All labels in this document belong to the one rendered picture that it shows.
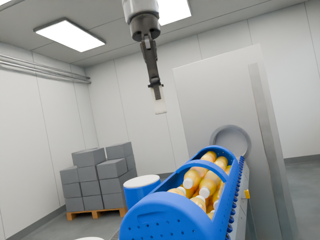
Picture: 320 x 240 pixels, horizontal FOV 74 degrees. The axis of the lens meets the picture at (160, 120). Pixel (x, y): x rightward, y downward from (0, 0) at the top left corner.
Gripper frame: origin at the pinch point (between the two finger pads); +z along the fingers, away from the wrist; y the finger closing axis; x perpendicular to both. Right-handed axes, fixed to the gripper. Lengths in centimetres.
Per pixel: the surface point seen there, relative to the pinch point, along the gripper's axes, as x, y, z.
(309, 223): -138, 195, 148
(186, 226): -1.0, 0.2, 32.5
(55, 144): 241, 393, 7
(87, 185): 160, 324, 88
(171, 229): 3.1, 1.8, 33.4
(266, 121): -64, 86, 17
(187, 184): -4.5, 33.9, 32.1
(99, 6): 69, 273, -191
